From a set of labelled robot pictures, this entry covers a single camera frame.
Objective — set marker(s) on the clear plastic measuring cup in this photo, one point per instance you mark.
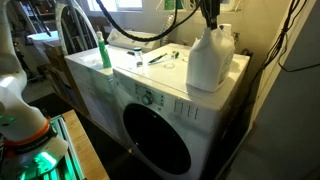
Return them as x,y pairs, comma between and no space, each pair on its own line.
169,63

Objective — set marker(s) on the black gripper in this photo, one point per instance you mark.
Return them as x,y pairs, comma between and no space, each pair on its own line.
210,6

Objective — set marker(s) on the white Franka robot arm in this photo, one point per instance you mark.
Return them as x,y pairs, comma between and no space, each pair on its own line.
20,110

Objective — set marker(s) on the wooden table top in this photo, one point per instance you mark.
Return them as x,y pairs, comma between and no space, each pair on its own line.
86,150

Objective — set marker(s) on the small glass jar dark lid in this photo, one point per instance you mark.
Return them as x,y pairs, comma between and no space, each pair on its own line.
138,58

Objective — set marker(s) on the white front-load washing machine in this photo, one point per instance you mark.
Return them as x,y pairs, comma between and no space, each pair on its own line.
173,110

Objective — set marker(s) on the white top-load dryer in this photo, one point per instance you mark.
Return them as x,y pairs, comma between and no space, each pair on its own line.
93,90

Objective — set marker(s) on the white detergent jug blue label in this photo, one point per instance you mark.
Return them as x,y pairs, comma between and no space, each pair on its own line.
208,63

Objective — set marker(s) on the green spray bottle white trigger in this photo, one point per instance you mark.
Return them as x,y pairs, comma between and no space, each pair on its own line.
105,53

